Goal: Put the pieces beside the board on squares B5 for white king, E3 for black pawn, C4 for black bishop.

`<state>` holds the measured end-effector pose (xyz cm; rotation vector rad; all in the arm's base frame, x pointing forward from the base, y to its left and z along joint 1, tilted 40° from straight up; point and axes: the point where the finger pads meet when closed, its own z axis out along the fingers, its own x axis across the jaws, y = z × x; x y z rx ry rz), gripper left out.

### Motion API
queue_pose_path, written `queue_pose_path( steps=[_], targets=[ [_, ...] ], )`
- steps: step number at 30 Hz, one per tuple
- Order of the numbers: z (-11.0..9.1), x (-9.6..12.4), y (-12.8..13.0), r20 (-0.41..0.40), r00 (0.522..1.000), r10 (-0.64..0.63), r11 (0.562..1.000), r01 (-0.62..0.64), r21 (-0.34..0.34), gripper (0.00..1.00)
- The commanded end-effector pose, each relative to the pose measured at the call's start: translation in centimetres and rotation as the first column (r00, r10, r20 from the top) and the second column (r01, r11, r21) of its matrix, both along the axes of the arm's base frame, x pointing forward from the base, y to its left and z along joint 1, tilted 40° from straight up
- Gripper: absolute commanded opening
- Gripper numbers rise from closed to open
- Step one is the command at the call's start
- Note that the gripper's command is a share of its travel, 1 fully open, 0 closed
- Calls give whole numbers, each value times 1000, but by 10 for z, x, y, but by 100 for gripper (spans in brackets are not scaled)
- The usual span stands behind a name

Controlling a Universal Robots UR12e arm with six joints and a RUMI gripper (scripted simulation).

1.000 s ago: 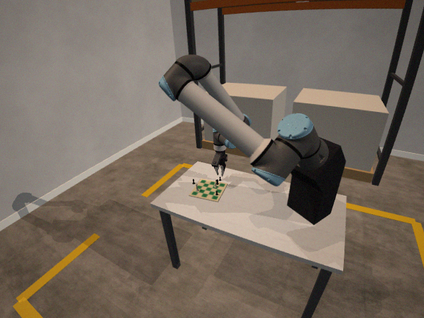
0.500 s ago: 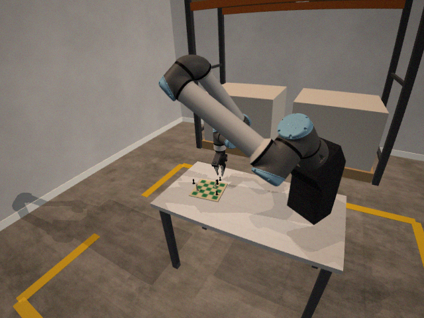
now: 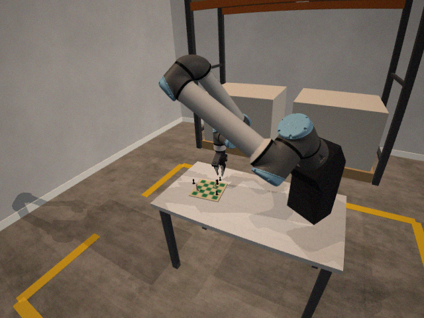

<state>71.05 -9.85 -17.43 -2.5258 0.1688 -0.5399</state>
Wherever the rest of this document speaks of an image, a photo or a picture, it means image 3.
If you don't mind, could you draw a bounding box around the green and cream chessboard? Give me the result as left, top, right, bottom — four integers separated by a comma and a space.
189, 179, 227, 202

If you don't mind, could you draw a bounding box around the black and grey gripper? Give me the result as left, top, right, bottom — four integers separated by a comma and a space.
214, 150, 227, 176

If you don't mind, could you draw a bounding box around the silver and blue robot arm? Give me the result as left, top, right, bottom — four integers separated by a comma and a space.
158, 54, 329, 186

